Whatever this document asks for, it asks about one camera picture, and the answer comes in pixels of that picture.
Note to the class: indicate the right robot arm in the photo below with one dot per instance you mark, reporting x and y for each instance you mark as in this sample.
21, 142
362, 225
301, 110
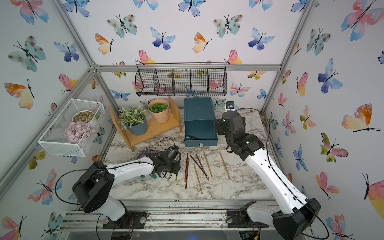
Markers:
295, 212

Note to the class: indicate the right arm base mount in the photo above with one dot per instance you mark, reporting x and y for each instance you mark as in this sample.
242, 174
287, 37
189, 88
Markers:
240, 218

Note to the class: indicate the bowl of pebbles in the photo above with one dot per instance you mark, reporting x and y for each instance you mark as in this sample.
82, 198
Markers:
83, 117

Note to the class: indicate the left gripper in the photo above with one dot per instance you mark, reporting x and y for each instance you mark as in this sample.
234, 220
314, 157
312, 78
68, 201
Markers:
178, 165

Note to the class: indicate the pink artificial flowers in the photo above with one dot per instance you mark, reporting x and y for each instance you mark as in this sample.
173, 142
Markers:
78, 133

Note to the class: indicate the blue pot white-flowered plant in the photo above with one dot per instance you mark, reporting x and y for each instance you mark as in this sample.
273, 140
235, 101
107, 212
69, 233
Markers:
134, 119

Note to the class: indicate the wooden shelf stand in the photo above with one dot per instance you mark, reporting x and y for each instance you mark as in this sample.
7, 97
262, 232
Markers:
154, 128

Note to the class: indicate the red pencil long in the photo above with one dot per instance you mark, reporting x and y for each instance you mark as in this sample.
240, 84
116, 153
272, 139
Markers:
186, 184

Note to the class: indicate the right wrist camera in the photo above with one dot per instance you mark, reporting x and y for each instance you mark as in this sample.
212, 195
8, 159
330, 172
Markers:
230, 105

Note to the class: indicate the white mesh wall basket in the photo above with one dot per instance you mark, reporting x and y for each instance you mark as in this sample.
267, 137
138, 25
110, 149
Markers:
54, 140

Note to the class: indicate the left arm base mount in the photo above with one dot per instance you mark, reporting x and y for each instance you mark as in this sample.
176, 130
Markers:
129, 221

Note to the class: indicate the peach pot green plant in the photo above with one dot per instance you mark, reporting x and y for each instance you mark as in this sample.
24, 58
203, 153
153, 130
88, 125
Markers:
159, 109

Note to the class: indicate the black wire wall basket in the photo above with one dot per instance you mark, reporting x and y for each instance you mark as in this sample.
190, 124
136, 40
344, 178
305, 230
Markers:
191, 80

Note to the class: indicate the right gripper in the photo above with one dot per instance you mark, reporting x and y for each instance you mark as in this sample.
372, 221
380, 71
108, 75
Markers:
221, 124

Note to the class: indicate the red pencil diagonal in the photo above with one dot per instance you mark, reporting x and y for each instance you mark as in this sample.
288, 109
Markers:
197, 164
201, 165

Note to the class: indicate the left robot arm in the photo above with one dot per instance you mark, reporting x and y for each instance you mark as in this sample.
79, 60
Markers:
93, 187

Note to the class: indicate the teal drawer cabinet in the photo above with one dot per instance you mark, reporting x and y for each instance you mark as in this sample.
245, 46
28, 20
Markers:
198, 109

